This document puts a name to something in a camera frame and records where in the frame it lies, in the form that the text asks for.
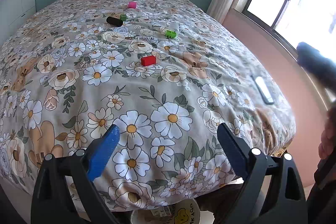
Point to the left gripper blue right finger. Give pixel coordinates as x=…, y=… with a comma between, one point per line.
x=235, y=149

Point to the small green block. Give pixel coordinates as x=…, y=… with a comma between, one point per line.
x=123, y=17

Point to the clear plastic cup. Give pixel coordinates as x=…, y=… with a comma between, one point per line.
x=176, y=27

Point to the floral bedspread bed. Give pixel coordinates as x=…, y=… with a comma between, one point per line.
x=67, y=75

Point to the white trash bin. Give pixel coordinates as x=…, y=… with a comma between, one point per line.
x=184, y=212

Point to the black cylinder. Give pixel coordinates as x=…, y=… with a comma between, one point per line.
x=114, y=21

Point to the red block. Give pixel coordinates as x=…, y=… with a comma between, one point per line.
x=148, y=60

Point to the pink cylinder toy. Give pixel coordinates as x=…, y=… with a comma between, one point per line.
x=132, y=5

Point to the green toy brick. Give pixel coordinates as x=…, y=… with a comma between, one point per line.
x=170, y=34

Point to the person's right hand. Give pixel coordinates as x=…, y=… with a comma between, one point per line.
x=328, y=136

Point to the black smartphone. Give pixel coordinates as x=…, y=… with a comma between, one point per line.
x=263, y=90

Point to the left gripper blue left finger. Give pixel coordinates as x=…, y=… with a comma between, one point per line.
x=100, y=150

